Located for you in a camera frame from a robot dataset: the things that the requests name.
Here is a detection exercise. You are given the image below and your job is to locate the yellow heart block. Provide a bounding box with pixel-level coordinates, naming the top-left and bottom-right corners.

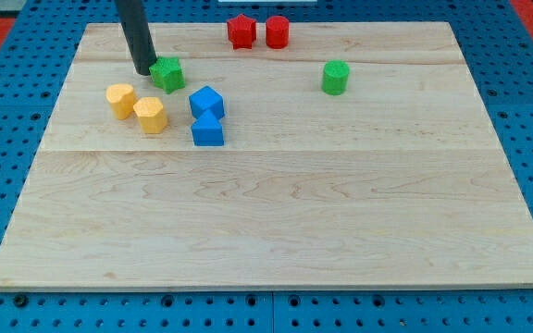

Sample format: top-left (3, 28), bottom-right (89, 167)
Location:
top-left (105, 83), bottom-right (137, 120)

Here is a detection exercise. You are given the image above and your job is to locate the yellow hexagon block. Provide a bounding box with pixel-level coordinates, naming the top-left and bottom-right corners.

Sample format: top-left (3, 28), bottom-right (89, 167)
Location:
top-left (133, 97), bottom-right (168, 134)

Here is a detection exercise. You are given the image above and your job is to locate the red cylinder block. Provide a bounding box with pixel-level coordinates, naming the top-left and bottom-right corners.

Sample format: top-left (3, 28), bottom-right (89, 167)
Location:
top-left (266, 16), bottom-right (290, 49)

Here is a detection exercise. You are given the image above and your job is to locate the green cylinder block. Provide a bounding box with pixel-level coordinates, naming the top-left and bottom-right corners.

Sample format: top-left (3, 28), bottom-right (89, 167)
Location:
top-left (321, 60), bottom-right (350, 95)

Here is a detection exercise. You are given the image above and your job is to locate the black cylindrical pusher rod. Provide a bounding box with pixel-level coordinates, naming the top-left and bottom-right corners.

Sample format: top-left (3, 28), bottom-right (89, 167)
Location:
top-left (115, 0), bottom-right (157, 76)

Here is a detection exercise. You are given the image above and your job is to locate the green star block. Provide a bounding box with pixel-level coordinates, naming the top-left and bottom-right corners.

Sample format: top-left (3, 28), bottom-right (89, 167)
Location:
top-left (149, 56), bottom-right (185, 94)

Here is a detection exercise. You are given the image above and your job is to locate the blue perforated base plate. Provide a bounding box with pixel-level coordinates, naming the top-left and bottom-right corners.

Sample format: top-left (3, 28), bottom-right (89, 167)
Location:
top-left (0, 1), bottom-right (533, 332)

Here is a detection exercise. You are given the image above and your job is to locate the light wooden board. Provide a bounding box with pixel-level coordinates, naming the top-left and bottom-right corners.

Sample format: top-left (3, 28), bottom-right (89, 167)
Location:
top-left (0, 22), bottom-right (533, 292)

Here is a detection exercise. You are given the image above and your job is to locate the blue triangle block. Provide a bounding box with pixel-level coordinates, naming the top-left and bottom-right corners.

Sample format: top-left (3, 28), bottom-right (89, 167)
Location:
top-left (191, 110), bottom-right (225, 146)

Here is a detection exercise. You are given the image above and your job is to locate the red star block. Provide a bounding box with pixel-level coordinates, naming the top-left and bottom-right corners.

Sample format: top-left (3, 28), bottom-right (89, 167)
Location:
top-left (226, 14), bottom-right (256, 50)

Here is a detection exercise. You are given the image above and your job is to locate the blue cube block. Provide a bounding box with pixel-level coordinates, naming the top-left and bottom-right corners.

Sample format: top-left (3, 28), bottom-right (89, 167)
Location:
top-left (189, 86), bottom-right (225, 119)

